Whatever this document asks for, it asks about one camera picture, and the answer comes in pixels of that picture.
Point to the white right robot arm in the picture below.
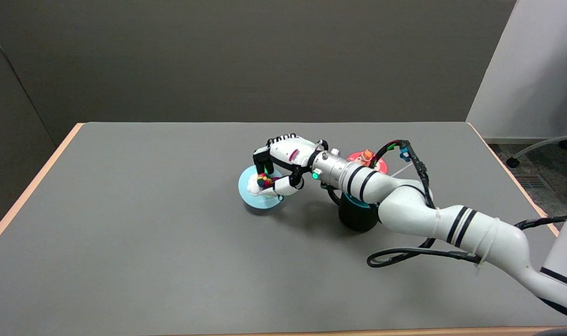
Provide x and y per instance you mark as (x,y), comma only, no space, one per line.
(418,210)

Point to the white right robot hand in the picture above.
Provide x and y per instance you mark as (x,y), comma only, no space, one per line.
(293,151)

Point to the blue cup lid rainbow ball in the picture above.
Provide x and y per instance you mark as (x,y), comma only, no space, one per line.
(260,199)

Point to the office chair base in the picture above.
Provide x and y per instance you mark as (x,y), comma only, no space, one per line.
(542,144)

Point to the black mug teal inside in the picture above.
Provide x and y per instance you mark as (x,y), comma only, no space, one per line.
(356,217)

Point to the pink cup lid orange tiger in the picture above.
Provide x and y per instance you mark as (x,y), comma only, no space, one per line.
(381,165)

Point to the floor vent grille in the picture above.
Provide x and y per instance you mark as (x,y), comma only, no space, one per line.
(530,182)

